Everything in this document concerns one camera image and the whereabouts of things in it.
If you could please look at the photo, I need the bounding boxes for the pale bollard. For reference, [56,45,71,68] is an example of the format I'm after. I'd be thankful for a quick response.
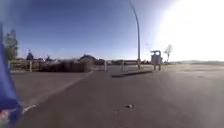
[103,60,108,72]
[28,60,34,73]
[120,59,125,72]

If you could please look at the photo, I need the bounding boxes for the raised traffic island kerb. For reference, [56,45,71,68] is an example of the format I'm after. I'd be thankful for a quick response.
[110,69,155,79]

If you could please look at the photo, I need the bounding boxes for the building with dark roof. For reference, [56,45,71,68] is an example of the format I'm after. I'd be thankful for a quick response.
[79,54,106,66]

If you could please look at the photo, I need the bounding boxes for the curved street lamp pole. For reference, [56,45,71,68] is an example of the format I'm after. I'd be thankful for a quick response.
[128,0,142,71]

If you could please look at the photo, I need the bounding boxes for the grey asphalt road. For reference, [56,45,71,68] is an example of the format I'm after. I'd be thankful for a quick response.
[16,64,224,128]

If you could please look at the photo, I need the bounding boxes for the sign board on posts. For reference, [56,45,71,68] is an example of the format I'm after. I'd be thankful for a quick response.
[150,49,164,71]

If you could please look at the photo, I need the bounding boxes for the small stone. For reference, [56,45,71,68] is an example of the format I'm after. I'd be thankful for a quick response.
[124,103,134,109]

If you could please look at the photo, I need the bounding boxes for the dark hedge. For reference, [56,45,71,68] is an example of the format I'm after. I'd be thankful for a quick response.
[39,58,95,73]

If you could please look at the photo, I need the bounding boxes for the pale bare tree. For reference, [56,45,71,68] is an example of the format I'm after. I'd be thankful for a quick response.
[163,43,174,65]

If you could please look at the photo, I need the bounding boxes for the tall green tree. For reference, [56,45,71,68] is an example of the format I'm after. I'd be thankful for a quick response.
[4,28,20,62]

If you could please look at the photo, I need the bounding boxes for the blue cloth strip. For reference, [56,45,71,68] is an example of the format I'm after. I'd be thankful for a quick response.
[0,23,24,128]

